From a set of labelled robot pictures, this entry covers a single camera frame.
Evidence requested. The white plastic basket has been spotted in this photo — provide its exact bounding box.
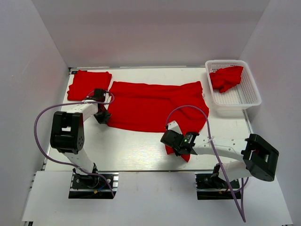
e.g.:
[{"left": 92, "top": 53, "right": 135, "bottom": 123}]
[{"left": 205, "top": 59, "right": 261, "bottom": 112}]

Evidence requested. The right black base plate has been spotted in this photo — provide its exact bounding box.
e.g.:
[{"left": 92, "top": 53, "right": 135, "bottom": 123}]
[{"left": 195, "top": 173, "right": 233, "bottom": 201}]

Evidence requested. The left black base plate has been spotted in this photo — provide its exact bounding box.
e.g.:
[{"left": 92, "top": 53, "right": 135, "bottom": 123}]
[{"left": 68, "top": 173, "right": 118, "bottom": 200}]

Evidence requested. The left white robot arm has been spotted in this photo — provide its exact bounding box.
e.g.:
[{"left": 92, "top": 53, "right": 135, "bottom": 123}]
[{"left": 50, "top": 89, "right": 111, "bottom": 188}]

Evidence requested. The folded red t shirt stack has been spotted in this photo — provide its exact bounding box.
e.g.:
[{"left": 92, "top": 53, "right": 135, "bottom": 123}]
[{"left": 67, "top": 70, "right": 112, "bottom": 101}]

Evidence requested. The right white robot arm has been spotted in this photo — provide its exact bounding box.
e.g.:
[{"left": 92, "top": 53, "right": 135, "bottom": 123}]
[{"left": 160, "top": 121, "right": 279, "bottom": 188}]

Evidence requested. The red t shirt in basket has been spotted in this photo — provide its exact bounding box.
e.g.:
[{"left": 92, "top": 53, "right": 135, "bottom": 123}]
[{"left": 209, "top": 66, "right": 244, "bottom": 93}]

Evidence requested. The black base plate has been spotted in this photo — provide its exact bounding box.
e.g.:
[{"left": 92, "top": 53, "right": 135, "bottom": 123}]
[
  {"left": 68, "top": 173, "right": 118, "bottom": 200},
  {"left": 195, "top": 173, "right": 233, "bottom": 201}
]

